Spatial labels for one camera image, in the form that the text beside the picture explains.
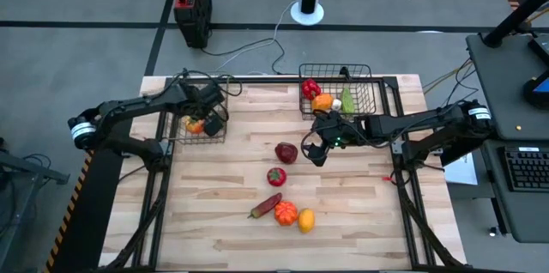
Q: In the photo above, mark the red bell pepper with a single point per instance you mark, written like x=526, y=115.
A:
x=309, y=88

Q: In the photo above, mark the black keyboard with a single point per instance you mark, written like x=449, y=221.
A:
x=527, y=170

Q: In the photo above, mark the white paper sheet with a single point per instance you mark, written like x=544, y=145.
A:
x=463, y=172

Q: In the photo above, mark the small white caster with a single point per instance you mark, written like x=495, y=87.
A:
x=493, y=232

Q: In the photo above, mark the small red clip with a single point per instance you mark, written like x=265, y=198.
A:
x=389, y=178

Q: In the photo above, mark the grey metal cart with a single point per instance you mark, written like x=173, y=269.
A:
x=38, y=169

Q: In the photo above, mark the dark red apple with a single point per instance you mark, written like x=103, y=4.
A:
x=286, y=153

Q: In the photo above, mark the black red battery box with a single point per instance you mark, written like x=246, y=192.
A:
x=195, y=20

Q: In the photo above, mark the red tomato green stem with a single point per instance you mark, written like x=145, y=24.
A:
x=276, y=177

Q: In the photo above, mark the black diagonal pole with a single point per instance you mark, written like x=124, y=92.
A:
x=514, y=15

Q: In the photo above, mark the black table frame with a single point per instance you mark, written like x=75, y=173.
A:
x=266, y=79

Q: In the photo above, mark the black frame clamp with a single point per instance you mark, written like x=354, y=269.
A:
x=185, y=74
x=344, y=72

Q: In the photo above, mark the long red green chili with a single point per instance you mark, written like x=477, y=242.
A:
x=268, y=204

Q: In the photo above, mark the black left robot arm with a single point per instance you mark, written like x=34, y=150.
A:
x=137, y=105

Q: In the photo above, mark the black blue desk device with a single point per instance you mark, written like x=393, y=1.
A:
x=534, y=95

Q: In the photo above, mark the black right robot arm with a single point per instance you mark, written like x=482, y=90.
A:
x=412, y=123

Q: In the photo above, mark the orange ribbed pumpkin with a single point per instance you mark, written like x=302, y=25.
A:
x=285, y=214

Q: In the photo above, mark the grey desk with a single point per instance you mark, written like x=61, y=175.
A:
x=489, y=75

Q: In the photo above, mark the orange persimmon green calyx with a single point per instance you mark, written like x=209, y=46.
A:
x=194, y=126

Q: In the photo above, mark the orange yellow citrus fruit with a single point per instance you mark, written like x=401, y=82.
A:
x=306, y=220

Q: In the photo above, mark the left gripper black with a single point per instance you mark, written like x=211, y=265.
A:
x=195, y=99

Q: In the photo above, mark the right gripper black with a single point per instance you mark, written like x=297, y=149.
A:
x=343, y=132

